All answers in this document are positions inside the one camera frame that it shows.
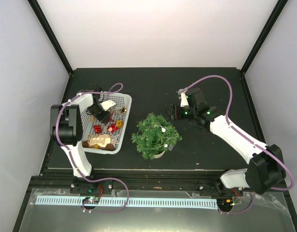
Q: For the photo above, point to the brown pine cone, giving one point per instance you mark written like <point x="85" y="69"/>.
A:
<point x="85" y="144"/>
<point x="110" y="147"/>

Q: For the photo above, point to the black frame post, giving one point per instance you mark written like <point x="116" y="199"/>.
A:
<point x="34" y="4"/>
<point x="273" y="17"/>

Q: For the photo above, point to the gold gift ornament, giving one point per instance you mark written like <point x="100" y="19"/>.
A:
<point x="119" y="123"/>

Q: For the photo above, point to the brown pine cone front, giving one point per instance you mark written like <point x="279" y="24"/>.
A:
<point x="110" y="147"/>

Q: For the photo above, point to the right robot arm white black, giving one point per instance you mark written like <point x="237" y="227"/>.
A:
<point x="264" y="169"/>

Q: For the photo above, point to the small green christmas tree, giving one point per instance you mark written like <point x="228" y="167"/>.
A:
<point x="155" y="137"/>

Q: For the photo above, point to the black frame post right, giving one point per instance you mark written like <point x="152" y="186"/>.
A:
<point x="273" y="17"/>

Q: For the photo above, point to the silver star ornament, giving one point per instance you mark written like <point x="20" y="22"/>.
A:
<point x="114" y="139"/>

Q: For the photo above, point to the clear battery box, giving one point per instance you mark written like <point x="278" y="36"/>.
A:
<point x="170" y="148"/>

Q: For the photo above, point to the white tree pot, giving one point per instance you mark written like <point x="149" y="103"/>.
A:
<point x="159" y="155"/>

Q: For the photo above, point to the burlap bow ornament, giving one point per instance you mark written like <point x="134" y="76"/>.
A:
<point x="92" y="119"/>

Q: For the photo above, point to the black frame post left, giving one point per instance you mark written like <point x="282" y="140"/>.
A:
<point x="34" y="4"/>

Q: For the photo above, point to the red gift box ornament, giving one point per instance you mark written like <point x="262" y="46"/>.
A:
<point x="97" y="129"/>

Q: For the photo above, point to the santa claus ornament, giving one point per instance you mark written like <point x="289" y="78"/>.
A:
<point x="112" y="128"/>

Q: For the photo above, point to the light blue slotted cable duct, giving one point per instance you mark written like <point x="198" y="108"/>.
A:
<point x="127" y="202"/>

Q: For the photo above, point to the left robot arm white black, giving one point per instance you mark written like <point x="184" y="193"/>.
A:
<point x="66" y="126"/>

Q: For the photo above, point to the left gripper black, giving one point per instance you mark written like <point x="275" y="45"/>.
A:
<point x="103" y="117"/>

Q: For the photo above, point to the white plastic perforated basket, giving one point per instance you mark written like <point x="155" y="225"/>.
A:
<point x="121" y="100"/>

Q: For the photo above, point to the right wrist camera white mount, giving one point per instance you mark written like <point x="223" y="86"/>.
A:
<point x="181" y="93"/>

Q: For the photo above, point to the wooden tree slice ornament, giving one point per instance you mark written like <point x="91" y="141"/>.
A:
<point x="99" y="141"/>

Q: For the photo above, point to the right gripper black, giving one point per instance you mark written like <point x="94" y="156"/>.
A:
<point x="175" y="114"/>

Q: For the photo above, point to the red star ornament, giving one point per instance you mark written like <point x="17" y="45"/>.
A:
<point x="110" y="119"/>

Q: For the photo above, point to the brown pine cone back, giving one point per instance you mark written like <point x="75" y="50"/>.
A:
<point x="85" y="144"/>

